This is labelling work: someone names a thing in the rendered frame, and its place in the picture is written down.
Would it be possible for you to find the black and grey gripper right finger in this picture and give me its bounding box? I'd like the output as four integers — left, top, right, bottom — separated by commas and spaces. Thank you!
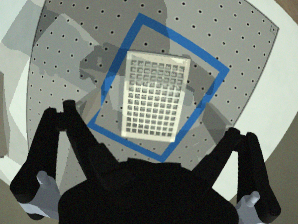
170, 102, 281, 224

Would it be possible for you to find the blue tape outline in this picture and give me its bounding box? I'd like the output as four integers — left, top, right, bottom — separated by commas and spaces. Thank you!
87, 13, 230, 163

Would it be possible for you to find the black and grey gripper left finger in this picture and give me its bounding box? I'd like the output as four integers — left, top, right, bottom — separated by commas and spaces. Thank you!
10, 88, 141, 220

